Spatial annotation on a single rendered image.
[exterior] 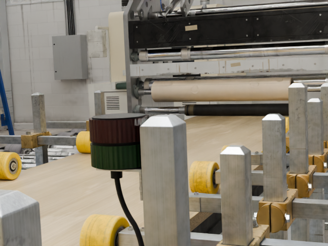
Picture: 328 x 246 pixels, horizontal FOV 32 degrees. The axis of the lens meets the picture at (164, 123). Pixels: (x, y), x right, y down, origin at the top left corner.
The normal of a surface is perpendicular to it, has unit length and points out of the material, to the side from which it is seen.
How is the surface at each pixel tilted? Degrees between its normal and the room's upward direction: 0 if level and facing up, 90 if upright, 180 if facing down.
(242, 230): 90
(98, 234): 56
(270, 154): 90
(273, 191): 90
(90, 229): 50
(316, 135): 90
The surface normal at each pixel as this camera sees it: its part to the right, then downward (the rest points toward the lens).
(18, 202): 0.62, -0.70
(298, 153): -0.39, 0.11
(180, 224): 0.92, 0.00
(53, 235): -0.04, -0.99
